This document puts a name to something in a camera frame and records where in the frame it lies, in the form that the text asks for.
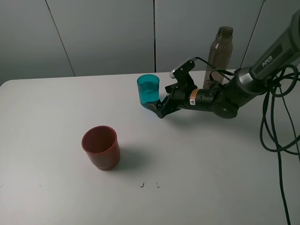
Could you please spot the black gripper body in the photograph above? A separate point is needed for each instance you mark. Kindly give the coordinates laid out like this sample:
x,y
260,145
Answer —
x,y
197,99

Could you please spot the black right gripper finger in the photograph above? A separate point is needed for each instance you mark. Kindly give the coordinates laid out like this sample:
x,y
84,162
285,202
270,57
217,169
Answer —
x,y
173,88

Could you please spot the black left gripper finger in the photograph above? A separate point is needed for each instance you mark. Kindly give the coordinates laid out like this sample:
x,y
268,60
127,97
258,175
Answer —
x,y
163,108

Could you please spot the teal translucent plastic cup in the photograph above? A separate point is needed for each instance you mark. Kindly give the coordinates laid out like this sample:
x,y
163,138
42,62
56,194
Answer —
x,y
148,89

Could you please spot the smoky translucent plastic bottle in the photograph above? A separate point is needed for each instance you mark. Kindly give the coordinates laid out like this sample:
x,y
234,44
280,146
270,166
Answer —
x,y
219,55

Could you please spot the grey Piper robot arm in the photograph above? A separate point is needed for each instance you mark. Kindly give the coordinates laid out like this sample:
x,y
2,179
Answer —
x,y
246,83

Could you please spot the red plastic cup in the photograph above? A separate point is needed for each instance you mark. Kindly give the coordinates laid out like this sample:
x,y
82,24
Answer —
x,y
102,147

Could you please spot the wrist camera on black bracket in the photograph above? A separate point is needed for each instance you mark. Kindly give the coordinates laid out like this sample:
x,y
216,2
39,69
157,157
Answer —
x,y
181,74

